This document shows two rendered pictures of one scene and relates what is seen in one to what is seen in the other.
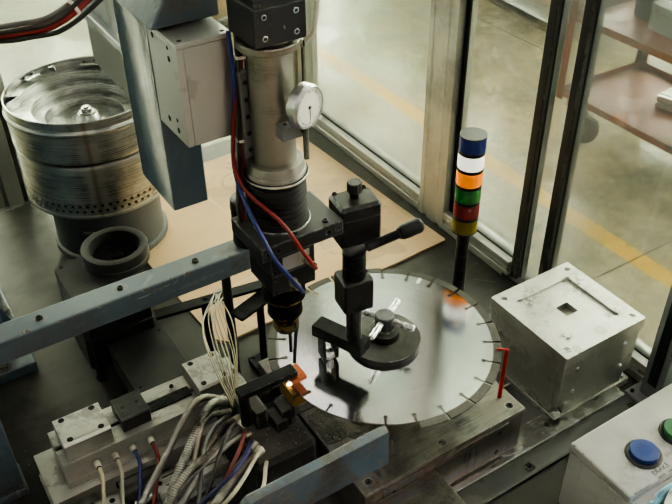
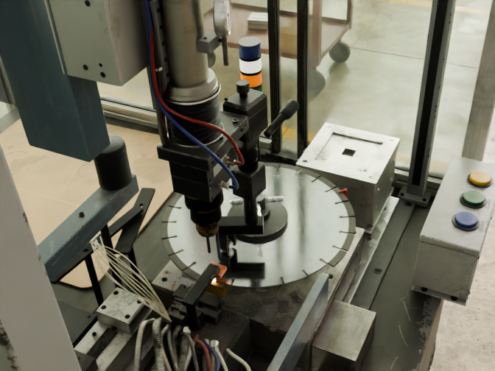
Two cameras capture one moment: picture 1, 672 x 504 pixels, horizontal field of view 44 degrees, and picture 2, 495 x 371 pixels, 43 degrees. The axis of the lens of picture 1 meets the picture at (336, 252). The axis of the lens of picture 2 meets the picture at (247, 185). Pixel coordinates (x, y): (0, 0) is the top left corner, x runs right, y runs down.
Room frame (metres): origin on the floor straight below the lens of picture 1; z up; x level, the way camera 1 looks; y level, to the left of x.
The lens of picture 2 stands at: (0.18, 0.36, 1.70)
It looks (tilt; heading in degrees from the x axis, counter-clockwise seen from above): 38 degrees down; 331
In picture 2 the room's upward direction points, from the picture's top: 4 degrees counter-clockwise
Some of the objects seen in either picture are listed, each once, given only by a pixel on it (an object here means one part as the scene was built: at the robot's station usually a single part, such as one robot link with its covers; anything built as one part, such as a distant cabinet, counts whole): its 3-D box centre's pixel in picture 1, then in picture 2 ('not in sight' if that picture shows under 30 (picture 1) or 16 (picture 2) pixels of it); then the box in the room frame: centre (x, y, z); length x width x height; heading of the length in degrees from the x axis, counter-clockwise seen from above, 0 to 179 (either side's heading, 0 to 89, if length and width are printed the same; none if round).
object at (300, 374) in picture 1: (271, 394); (205, 294); (0.82, 0.09, 0.95); 0.10 x 0.03 x 0.07; 122
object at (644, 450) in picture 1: (643, 454); (465, 221); (0.74, -0.42, 0.90); 0.04 x 0.04 x 0.02
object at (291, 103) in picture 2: (387, 228); (271, 115); (0.85, -0.07, 1.21); 0.08 x 0.06 x 0.03; 122
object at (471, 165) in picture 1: (471, 158); (250, 62); (1.18, -0.23, 1.11); 0.05 x 0.04 x 0.03; 32
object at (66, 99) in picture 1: (98, 166); not in sight; (1.48, 0.49, 0.93); 0.31 x 0.31 x 0.36
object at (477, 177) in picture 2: not in sight; (479, 179); (0.81, -0.54, 0.90); 0.04 x 0.04 x 0.02
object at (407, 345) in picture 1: (384, 334); (257, 214); (0.92, -0.07, 0.96); 0.11 x 0.11 x 0.03
